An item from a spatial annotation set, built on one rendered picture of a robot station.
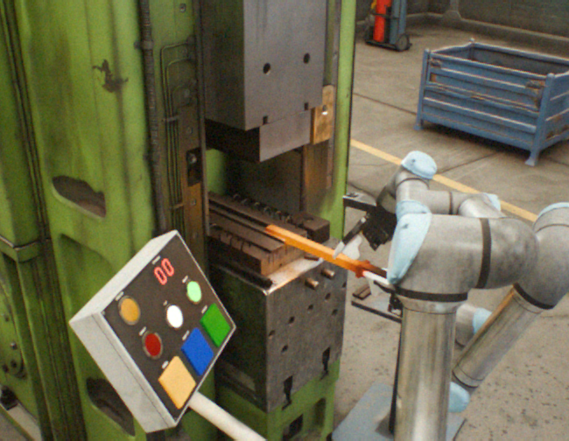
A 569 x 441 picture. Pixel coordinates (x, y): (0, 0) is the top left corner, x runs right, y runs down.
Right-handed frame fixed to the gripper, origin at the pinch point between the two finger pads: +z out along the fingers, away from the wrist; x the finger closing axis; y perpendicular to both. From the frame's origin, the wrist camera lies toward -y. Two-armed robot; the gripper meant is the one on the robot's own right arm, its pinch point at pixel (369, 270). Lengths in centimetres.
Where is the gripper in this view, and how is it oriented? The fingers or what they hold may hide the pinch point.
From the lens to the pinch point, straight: 169.3
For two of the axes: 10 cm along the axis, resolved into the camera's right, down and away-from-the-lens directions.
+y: 0.0, 8.9, 4.6
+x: 6.7, -3.4, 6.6
